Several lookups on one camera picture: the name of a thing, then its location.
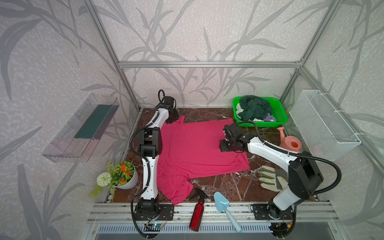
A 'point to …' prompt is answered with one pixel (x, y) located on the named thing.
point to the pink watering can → (289, 143)
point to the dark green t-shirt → (254, 107)
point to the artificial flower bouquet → (115, 174)
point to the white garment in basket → (239, 110)
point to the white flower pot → (132, 182)
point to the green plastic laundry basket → (278, 111)
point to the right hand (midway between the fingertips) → (222, 141)
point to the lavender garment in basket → (269, 117)
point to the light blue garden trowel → (221, 204)
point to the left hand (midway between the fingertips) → (177, 112)
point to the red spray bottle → (197, 217)
